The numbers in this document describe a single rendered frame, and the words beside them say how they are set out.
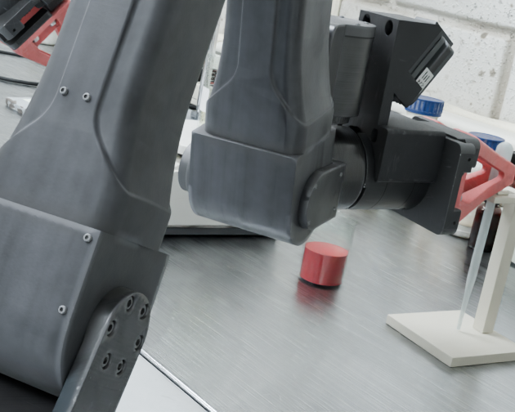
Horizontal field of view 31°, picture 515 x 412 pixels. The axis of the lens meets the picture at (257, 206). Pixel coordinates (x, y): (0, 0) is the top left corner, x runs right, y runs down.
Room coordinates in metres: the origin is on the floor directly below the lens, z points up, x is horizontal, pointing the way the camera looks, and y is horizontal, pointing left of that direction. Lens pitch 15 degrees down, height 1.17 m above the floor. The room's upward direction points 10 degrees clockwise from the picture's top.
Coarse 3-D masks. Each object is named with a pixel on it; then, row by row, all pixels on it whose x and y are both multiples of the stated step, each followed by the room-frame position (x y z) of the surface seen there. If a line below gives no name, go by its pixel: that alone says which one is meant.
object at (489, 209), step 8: (488, 208) 0.70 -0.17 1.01; (488, 216) 0.70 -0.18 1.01; (488, 224) 0.70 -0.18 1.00; (480, 232) 0.71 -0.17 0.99; (480, 240) 0.70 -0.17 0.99; (480, 248) 0.70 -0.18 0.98; (472, 256) 0.71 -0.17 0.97; (480, 256) 0.70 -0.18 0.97; (472, 264) 0.71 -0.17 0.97; (472, 272) 0.70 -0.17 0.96; (472, 280) 0.70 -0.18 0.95; (464, 296) 0.71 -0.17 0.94; (464, 304) 0.71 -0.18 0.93; (464, 312) 0.71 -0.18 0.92; (456, 328) 0.71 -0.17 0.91
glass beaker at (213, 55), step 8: (208, 56) 0.91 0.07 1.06; (216, 56) 0.89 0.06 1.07; (208, 64) 0.90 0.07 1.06; (216, 64) 0.89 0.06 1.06; (208, 72) 0.90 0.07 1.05; (216, 72) 0.89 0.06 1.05; (208, 80) 0.90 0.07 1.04; (208, 88) 0.90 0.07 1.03; (208, 96) 0.90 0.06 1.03; (200, 104) 0.91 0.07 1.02; (200, 112) 0.90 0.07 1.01; (200, 120) 0.90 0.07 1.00
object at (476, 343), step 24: (504, 192) 0.70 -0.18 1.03; (504, 216) 0.72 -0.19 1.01; (504, 240) 0.71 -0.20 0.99; (504, 264) 0.72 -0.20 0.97; (432, 312) 0.74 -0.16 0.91; (456, 312) 0.75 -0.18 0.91; (480, 312) 0.72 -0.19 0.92; (408, 336) 0.69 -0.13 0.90; (432, 336) 0.69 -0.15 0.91; (456, 336) 0.70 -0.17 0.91; (480, 336) 0.71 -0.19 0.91; (456, 360) 0.65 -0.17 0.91; (480, 360) 0.67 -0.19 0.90; (504, 360) 0.68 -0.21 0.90
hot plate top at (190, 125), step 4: (188, 120) 0.97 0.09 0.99; (192, 120) 0.97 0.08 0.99; (196, 120) 0.97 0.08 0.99; (184, 124) 0.94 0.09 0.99; (188, 124) 0.94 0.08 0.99; (192, 124) 0.95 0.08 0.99; (196, 124) 0.95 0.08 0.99; (184, 128) 0.92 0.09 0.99; (188, 128) 0.92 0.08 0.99; (192, 128) 0.93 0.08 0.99; (184, 132) 0.90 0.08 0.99; (188, 132) 0.90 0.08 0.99; (184, 136) 0.88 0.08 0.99; (188, 136) 0.89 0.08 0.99; (180, 140) 0.86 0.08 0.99; (184, 140) 0.87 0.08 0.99; (188, 140) 0.87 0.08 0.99; (180, 144) 0.85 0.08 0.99; (184, 144) 0.85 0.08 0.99; (188, 144) 0.85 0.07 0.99; (180, 148) 0.84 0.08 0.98; (184, 148) 0.84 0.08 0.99; (180, 152) 0.84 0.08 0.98
